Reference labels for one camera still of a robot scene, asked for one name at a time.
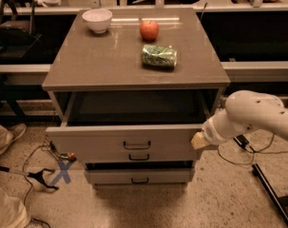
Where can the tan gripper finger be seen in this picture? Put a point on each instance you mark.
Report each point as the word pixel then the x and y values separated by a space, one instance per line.
pixel 200 142

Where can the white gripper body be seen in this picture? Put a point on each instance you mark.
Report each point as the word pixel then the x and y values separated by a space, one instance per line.
pixel 212 133

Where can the grey top drawer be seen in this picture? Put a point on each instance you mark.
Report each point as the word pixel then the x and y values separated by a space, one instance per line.
pixel 130 121

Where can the grey drawer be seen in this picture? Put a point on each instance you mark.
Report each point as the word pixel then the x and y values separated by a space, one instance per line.
pixel 130 121
pixel 139 176
pixel 142 156

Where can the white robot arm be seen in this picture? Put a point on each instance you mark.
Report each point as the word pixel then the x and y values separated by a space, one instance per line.
pixel 245 111

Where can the grey middle drawer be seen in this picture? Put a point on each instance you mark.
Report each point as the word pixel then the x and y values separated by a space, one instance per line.
pixel 142 156

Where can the grey drawer cabinet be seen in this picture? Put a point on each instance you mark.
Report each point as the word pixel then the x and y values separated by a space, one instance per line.
pixel 87 62

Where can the grey bottom drawer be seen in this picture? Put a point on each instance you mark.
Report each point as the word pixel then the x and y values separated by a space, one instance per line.
pixel 139 176

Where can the black power adapter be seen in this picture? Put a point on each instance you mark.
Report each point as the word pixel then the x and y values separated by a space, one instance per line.
pixel 241 141

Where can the green soda can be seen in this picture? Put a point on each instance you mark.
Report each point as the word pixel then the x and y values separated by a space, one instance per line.
pixel 157 56

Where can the black metal stand leg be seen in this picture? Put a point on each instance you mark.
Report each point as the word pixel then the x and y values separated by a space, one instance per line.
pixel 281 203

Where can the red apple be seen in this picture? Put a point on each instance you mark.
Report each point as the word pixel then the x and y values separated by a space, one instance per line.
pixel 149 30

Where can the white ceramic bowl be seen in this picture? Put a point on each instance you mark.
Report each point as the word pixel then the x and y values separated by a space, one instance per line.
pixel 97 20

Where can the black grabber tool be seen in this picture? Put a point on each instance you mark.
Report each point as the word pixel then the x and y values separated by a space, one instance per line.
pixel 38 176

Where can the person's leg and shoe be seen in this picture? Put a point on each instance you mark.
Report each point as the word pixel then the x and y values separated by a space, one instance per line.
pixel 10 135

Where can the person's knee in beige trousers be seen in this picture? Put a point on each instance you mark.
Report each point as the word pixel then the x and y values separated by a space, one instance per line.
pixel 13 213

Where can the black chair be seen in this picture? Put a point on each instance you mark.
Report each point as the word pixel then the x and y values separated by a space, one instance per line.
pixel 17 36

